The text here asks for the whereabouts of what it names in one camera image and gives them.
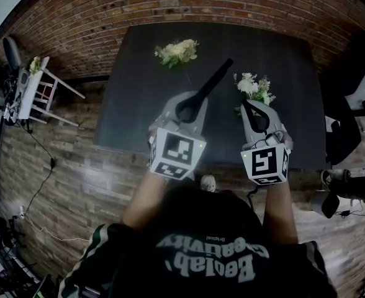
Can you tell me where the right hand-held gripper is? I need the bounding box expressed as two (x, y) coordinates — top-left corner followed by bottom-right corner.
(240, 99), (292, 186)

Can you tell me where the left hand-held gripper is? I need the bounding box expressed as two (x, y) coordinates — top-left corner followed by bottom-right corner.
(147, 58), (235, 181)

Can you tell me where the person's right forearm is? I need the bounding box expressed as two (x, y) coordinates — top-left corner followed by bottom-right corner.
(262, 180), (300, 245)

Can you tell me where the person's left forearm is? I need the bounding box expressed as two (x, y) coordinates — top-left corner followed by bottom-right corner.
(122, 168), (173, 233)

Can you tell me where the person's right hand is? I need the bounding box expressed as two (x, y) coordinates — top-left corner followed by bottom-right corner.
(282, 131), (295, 155)

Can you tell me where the person's left hand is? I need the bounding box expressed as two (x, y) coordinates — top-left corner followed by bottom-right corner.
(147, 116), (165, 144)

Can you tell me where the white flower bouquet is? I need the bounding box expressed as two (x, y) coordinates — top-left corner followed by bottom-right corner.
(233, 71), (277, 117)

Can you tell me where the cream flower bouquet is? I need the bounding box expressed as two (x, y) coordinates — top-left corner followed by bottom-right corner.
(154, 38), (200, 87)

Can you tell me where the beige shoe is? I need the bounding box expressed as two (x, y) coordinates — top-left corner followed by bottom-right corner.
(200, 174), (217, 193)

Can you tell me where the black power adapter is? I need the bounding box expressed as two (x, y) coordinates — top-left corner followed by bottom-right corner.
(340, 209), (365, 219)

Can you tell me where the white wooden chair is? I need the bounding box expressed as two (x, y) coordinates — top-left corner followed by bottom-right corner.
(30, 68), (87, 127)

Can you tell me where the black printed t-shirt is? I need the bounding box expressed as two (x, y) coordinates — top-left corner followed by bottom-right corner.
(57, 186), (339, 298)

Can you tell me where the small flower bunch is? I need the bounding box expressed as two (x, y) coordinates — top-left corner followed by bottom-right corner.
(29, 55), (42, 76)

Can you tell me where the white side table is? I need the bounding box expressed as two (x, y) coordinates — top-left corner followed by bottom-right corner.
(1, 56), (51, 121)

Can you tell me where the black office chair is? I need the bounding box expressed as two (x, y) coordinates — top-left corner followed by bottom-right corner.
(1, 36), (22, 73)

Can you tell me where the black equipment stand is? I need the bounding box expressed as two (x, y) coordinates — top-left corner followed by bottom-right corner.
(0, 215), (52, 298)

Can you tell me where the black floor cable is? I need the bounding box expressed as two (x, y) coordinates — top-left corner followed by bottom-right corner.
(23, 125), (56, 212)

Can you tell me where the tangle of cables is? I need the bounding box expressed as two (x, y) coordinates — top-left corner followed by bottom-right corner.
(0, 78), (24, 127)

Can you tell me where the white floor cable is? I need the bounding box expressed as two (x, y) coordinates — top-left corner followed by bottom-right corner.
(24, 212), (91, 242)

